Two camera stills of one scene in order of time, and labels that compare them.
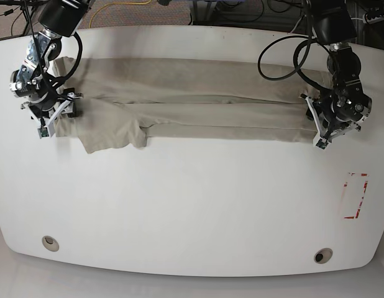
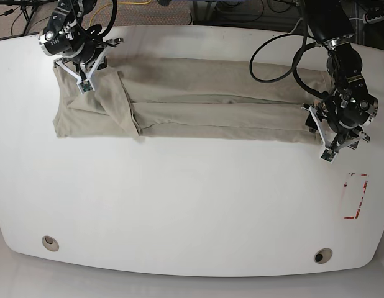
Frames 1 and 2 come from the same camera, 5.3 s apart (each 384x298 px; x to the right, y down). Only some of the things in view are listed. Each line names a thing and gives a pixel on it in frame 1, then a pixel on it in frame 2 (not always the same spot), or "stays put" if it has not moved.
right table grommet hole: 322,256 stays put
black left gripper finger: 71,92 to 103,65
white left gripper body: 66,107 to 86,84
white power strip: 376,19 stays put
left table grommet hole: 50,243 stays put
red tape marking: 365,185 stays put
